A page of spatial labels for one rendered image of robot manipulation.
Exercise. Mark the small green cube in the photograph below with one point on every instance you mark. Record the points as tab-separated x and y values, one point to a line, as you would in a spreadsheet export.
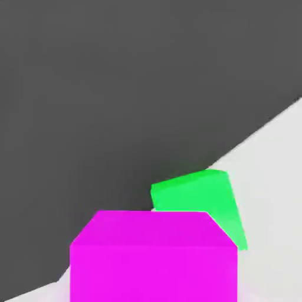
198	191

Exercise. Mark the small magenta cube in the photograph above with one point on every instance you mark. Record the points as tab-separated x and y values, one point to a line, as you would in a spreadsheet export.
153	259

